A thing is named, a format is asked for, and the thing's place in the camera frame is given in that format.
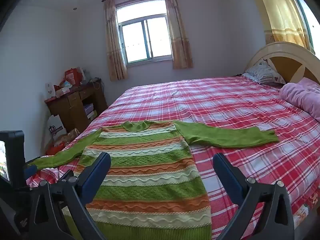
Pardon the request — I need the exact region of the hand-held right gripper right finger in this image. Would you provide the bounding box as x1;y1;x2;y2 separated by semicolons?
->
212;152;295;240

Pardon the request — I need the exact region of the striped floral pillow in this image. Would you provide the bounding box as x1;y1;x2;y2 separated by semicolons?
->
242;59;287;85

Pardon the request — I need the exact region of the white printed card box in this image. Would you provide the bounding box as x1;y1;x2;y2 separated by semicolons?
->
45;82;56;100

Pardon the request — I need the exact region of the cream wooden bed headboard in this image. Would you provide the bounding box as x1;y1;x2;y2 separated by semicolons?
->
244;41;320;85

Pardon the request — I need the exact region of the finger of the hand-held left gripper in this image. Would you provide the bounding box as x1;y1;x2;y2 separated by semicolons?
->
24;156;42;188

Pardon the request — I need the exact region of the bed with red plaid sheet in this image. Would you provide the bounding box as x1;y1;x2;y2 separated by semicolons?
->
25;75;320;240

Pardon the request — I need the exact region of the sliding glass window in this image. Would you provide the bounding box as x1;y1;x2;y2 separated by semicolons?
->
115;2;173;64

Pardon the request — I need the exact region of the red gift bag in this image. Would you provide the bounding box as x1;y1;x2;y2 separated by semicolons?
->
64;67;83;87

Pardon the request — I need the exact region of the white paper shopping bag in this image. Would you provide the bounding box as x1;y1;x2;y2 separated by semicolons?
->
47;114;67;143

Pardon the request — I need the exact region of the brown wooden desk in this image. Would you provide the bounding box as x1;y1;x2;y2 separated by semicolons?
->
44;79;108;133

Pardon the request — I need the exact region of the brown floral bag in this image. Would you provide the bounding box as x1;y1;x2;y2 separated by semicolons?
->
56;128;80;147

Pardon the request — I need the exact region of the yellow sheer curtain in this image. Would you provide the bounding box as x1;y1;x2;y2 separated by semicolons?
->
250;0;314;53

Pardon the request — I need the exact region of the red plastic bag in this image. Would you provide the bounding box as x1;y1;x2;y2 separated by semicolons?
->
45;141;66;156

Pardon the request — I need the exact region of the pink gift box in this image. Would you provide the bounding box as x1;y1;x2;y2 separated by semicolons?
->
54;84;73;98

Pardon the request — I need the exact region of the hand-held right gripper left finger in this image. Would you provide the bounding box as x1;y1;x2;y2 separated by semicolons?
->
29;152;112;240

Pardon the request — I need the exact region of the beige patterned curtain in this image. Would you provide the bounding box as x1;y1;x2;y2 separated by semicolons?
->
163;0;193;70
104;0;128;82

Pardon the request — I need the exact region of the green orange striped knit sweater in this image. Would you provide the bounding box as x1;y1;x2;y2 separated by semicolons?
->
29;120;279;240

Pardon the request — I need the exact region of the white plastic bag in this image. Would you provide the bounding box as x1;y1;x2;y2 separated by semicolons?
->
80;67;92;83

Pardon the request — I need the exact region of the pink fleece blanket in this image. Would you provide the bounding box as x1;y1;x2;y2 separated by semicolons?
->
279;77;320;123

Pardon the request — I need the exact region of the large side window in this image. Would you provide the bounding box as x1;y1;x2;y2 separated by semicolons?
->
285;0;319;53

